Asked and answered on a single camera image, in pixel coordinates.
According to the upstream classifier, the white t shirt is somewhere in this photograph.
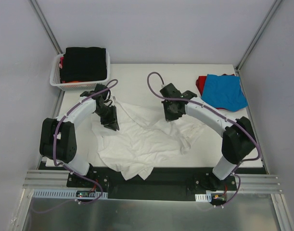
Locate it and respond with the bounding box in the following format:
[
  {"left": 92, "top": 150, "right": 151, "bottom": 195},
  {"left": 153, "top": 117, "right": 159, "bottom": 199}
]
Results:
[{"left": 92, "top": 101, "right": 205, "bottom": 180}]

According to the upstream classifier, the red t shirt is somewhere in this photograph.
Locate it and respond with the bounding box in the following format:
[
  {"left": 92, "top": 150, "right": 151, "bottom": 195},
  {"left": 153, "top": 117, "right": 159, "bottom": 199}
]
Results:
[{"left": 195, "top": 74, "right": 238, "bottom": 112}]

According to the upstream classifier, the blue t shirt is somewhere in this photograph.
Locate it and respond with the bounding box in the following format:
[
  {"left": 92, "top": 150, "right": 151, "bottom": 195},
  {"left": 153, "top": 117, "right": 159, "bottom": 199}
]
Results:
[{"left": 201, "top": 74, "right": 248, "bottom": 112}]

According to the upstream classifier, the white plastic basket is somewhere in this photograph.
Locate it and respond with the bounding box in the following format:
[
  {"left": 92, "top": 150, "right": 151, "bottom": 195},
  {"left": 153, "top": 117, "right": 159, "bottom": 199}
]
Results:
[{"left": 49, "top": 51, "right": 111, "bottom": 91}]

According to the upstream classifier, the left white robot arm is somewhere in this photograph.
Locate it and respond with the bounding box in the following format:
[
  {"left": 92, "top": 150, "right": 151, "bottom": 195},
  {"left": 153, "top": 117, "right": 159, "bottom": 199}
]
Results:
[{"left": 39, "top": 84, "right": 119, "bottom": 187}]

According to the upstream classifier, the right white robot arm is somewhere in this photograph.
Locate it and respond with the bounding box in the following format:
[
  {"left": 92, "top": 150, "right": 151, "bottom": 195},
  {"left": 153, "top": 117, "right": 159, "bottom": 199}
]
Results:
[{"left": 160, "top": 83, "right": 256, "bottom": 191}]

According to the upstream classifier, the black t shirt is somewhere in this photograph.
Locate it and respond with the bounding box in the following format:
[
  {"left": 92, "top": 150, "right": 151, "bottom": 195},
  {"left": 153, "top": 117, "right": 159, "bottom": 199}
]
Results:
[{"left": 60, "top": 47, "right": 107, "bottom": 83}]

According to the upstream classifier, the pink t shirt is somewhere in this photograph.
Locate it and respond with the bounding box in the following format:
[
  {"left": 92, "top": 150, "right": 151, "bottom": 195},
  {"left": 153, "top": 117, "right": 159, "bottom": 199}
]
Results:
[{"left": 58, "top": 56, "right": 64, "bottom": 69}]

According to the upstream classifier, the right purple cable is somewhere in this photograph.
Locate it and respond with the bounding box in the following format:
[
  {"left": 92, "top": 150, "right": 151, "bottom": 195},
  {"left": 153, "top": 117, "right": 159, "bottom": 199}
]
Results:
[{"left": 146, "top": 72, "right": 261, "bottom": 209}]

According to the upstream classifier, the purple cable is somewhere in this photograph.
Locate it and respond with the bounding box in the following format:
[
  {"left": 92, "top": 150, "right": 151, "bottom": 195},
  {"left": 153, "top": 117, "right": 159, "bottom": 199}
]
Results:
[
  {"left": 146, "top": 72, "right": 261, "bottom": 209},
  {"left": 31, "top": 79, "right": 119, "bottom": 214}
]

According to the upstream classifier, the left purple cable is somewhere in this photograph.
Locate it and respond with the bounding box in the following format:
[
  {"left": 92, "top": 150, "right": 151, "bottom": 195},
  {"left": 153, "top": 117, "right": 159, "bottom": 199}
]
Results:
[{"left": 31, "top": 79, "right": 119, "bottom": 214}]

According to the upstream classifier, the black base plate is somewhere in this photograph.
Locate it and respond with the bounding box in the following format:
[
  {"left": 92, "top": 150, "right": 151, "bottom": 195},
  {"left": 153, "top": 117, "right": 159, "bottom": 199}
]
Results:
[{"left": 66, "top": 166, "right": 237, "bottom": 202}]

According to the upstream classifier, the right white cable duct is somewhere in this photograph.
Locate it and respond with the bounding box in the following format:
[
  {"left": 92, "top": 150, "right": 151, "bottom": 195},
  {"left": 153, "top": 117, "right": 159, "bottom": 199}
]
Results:
[{"left": 195, "top": 193, "right": 212, "bottom": 203}]

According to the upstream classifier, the white cable duct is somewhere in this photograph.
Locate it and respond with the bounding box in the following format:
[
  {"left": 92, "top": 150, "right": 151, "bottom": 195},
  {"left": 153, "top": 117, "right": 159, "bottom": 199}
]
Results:
[
  {"left": 195, "top": 193, "right": 212, "bottom": 203},
  {"left": 33, "top": 189, "right": 108, "bottom": 200}
]

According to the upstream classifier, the aluminium rail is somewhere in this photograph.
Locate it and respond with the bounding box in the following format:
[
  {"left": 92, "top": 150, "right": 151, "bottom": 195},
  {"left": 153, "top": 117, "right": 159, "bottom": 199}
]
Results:
[{"left": 22, "top": 170, "right": 283, "bottom": 194}]

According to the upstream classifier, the left white cable duct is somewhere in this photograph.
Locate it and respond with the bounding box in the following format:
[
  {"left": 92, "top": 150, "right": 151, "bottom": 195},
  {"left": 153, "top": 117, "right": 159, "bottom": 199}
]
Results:
[{"left": 33, "top": 189, "right": 108, "bottom": 200}]

